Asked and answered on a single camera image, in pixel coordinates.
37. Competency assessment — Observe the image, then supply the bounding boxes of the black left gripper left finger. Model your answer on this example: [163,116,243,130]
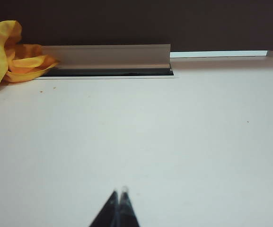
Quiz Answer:
[88,190,119,227]

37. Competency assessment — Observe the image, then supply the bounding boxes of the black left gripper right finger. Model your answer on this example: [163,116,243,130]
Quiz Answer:
[119,185,141,227]

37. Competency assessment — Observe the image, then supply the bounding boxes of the wide brown desk divider panel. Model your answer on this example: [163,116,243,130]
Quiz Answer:
[0,0,273,52]

